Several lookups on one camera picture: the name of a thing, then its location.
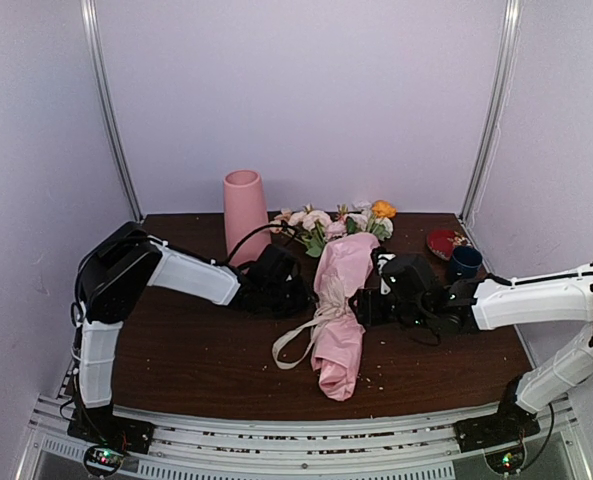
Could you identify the pink wrapping paper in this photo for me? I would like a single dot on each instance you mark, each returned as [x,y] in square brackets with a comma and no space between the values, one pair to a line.
[343,269]

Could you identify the artificial flower bouquet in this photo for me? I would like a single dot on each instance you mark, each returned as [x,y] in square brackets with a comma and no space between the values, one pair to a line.
[314,228]

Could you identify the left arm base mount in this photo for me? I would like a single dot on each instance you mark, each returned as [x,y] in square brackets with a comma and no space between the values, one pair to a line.
[116,448]

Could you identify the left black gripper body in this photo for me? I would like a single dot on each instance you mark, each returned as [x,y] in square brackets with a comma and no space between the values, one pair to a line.
[286,301]

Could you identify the dark blue mug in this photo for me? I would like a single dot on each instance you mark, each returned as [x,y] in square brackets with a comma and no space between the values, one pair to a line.
[465,263]

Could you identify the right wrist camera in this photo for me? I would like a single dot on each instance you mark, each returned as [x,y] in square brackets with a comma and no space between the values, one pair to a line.
[383,267]

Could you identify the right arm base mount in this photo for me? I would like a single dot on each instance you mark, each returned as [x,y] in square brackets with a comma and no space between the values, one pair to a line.
[500,439]

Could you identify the right aluminium corner post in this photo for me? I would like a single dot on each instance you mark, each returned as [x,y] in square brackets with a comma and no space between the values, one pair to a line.
[499,94]

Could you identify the left aluminium corner post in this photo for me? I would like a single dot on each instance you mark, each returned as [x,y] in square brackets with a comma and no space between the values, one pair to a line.
[93,38]

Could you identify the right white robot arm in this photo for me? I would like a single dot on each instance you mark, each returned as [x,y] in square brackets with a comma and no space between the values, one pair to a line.
[474,305]

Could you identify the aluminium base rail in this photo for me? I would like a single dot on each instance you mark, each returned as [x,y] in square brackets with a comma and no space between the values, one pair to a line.
[422,446]

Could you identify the pink tapered vase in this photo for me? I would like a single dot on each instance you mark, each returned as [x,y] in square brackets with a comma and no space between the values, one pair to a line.
[245,210]

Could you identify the aluminium corner post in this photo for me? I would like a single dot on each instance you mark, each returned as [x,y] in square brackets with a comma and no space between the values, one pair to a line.
[499,94]
[93,38]

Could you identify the red floral plate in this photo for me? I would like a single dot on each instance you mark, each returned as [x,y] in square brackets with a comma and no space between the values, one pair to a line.
[442,242]

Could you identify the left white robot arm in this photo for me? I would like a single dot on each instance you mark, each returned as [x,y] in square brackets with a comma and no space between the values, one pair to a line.
[110,281]

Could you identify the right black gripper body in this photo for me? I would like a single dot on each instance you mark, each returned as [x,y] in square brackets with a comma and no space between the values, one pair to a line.
[406,314]

